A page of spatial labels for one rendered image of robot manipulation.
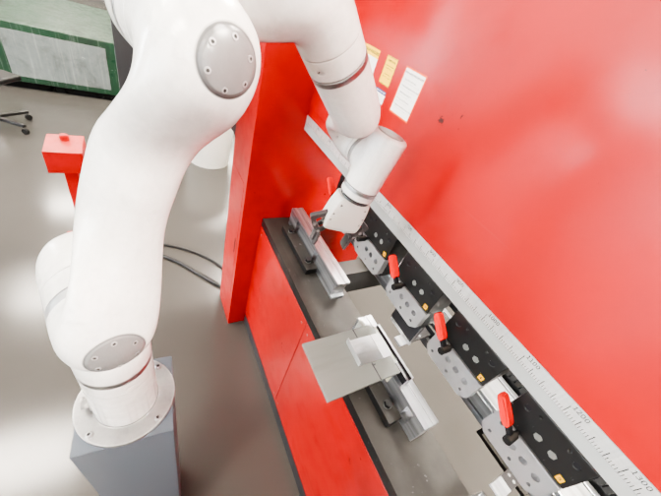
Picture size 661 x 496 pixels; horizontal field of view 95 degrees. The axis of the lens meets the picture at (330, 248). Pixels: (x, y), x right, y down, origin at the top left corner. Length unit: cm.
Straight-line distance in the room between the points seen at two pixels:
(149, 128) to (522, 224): 61
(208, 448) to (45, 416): 74
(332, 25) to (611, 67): 42
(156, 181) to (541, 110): 62
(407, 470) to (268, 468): 94
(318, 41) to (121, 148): 26
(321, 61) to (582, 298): 55
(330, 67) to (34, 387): 199
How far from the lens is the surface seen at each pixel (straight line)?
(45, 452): 200
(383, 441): 108
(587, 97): 66
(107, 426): 86
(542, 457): 82
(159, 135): 36
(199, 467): 185
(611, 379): 69
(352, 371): 97
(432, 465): 113
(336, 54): 47
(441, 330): 79
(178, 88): 31
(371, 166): 67
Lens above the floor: 180
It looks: 38 degrees down
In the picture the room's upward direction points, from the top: 21 degrees clockwise
